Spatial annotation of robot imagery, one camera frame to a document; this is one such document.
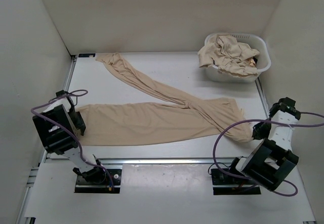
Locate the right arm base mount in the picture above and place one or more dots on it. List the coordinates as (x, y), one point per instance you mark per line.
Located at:
(229, 185)

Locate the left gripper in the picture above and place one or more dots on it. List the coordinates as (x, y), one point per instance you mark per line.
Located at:
(80, 124)

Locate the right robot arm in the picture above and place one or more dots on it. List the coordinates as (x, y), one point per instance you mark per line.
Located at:
(272, 161)

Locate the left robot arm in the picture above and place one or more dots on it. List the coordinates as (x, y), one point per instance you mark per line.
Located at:
(59, 127)

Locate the right aluminium rail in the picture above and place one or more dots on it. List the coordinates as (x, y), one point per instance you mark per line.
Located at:
(261, 93)

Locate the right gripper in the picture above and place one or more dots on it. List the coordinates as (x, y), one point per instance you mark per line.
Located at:
(258, 132)

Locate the front aluminium rail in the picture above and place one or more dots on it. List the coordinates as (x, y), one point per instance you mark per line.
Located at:
(156, 161)

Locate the beige clothes pile in basket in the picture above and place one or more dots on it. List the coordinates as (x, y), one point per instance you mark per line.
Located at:
(230, 56)

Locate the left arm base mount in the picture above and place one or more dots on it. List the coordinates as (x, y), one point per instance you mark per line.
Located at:
(101, 186)

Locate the blue label sticker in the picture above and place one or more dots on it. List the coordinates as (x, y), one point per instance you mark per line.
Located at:
(87, 55)

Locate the beige trousers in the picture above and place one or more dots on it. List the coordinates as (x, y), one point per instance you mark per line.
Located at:
(178, 116)

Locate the white plastic laundry basket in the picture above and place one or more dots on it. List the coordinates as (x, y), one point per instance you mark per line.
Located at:
(263, 61)

